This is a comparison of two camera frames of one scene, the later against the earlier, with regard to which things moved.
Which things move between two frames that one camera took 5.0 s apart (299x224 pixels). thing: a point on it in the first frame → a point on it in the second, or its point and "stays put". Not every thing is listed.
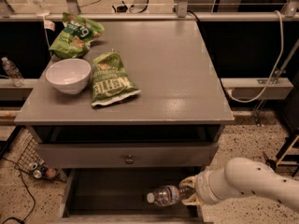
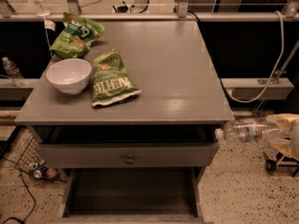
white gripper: [202, 186] → [295, 143]
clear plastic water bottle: [169, 195] → [249, 130]
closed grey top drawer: [128, 155] stays put
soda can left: [34, 166] stays put
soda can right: [37, 174] stays put
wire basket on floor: [33, 161] stays put
